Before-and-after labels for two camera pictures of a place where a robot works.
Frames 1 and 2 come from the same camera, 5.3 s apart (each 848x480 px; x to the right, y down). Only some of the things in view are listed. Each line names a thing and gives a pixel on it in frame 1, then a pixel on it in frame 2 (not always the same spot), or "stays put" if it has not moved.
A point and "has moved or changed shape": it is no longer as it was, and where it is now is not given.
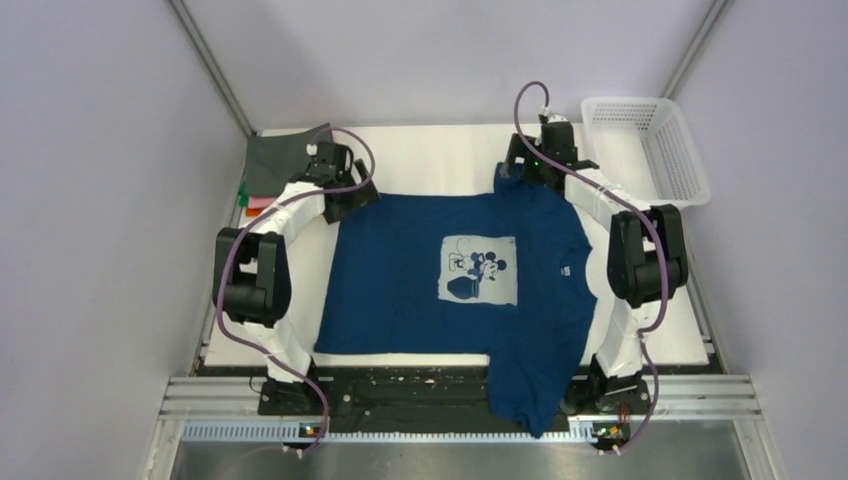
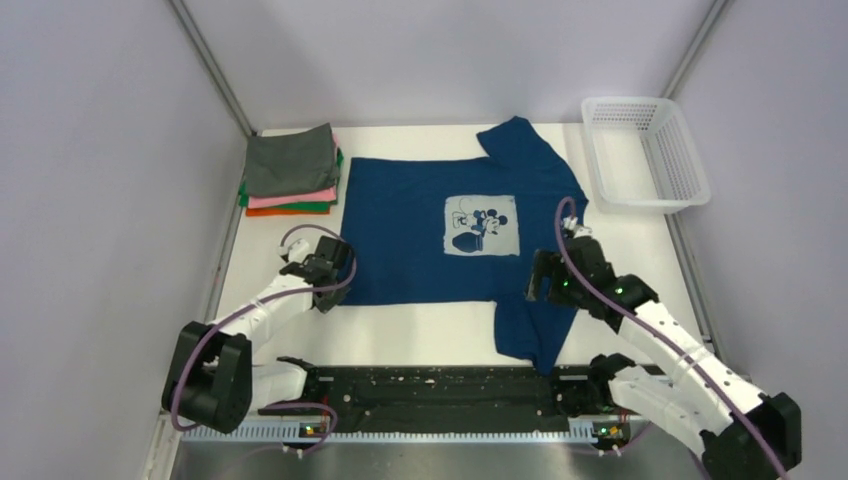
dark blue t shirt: (508, 276) has moved or changed shape
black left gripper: (361, 195) → (325, 305)
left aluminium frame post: (213, 64) stays put
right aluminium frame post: (673, 87) stays put
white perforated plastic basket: (644, 145) stays put
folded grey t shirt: (274, 160) stays put
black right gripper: (518, 150) → (550, 264)
